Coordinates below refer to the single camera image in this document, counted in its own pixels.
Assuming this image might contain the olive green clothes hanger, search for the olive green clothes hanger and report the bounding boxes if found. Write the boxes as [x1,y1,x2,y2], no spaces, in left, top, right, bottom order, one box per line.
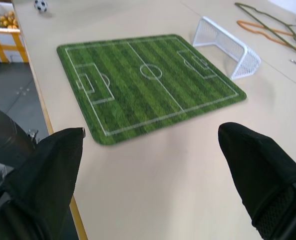
[234,2,296,53]

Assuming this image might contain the dark rounded robot body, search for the dark rounded robot body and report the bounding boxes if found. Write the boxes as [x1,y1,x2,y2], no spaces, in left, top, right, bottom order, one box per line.
[0,103,40,191]

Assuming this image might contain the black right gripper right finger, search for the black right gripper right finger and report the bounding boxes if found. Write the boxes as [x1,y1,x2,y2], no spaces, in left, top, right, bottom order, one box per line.
[218,121,296,240]

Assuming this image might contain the green soccer field mat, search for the green soccer field mat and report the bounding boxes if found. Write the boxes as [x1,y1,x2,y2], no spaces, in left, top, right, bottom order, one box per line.
[56,33,248,146]

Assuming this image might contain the orange clothes hanger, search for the orange clothes hanger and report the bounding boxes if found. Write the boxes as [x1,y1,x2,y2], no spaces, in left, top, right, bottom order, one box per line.
[237,19,296,47]

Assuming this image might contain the small soccer ball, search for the small soccer ball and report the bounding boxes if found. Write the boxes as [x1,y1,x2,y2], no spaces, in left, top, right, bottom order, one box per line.
[34,0,48,12]

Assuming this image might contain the yellow fruits in box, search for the yellow fruits in box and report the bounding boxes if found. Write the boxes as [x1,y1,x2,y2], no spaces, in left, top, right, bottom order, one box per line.
[0,10,19,30]

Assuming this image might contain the white miniature soccer goal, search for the white miniature soccer goal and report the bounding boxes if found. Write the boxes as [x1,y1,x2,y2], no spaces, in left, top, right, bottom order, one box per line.
[192,16,262,81]

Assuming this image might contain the white foam box yellow tape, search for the white foam box yellow tape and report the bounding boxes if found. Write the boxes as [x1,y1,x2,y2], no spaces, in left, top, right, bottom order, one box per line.
[0,1,30,64]

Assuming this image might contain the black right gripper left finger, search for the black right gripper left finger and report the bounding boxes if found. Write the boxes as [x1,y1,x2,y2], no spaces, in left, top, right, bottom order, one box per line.
[0,126,86,240]

